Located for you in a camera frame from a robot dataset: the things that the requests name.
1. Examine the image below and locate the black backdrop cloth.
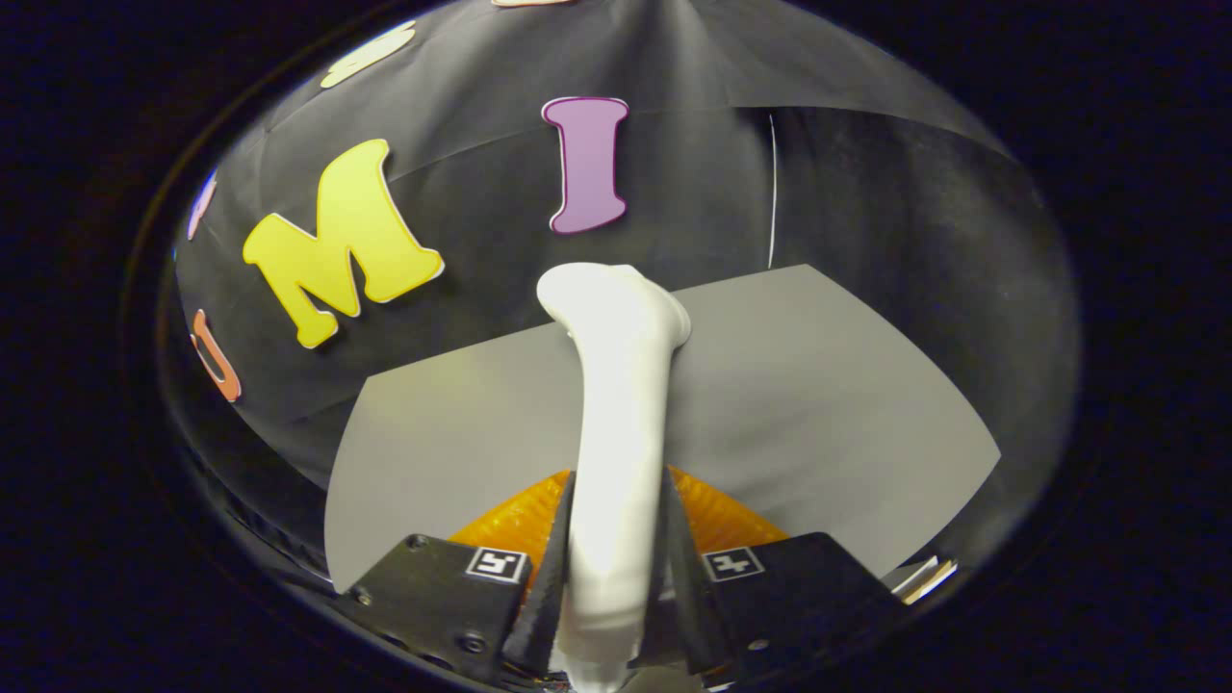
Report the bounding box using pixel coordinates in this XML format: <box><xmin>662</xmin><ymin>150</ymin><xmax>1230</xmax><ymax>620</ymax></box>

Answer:
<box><xmin>159</xmin><ymin>0</ymin><xmax>1079</xmax><ymax>598</ymax></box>

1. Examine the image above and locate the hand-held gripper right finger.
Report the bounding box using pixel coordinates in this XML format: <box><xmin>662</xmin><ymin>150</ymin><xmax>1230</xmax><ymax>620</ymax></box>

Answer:
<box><xmin>630</xmin><ymin>464</ymin><xmax>891</xmax><ymax>686</ymax></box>

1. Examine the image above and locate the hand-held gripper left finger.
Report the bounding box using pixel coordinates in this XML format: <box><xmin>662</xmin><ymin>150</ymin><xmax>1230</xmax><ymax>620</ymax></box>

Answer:
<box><xmin>332</xmin><ymin>470</ymin><xmax>578</xmax><ymax>689</ymax></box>

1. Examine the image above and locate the white garment steamer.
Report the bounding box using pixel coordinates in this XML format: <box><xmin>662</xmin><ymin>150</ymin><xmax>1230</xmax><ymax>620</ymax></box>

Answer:
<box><xmin>535</xmin><ymin>262</ymin><xmax>692</xmax><ymax>693</ymax></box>

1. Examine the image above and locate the grey cabinet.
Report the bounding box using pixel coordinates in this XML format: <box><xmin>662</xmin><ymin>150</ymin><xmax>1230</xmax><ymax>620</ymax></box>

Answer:
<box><xmin>323</xmin><ymin>264</ymin><xmax>1002</xmax><ymax>593</ymax></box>

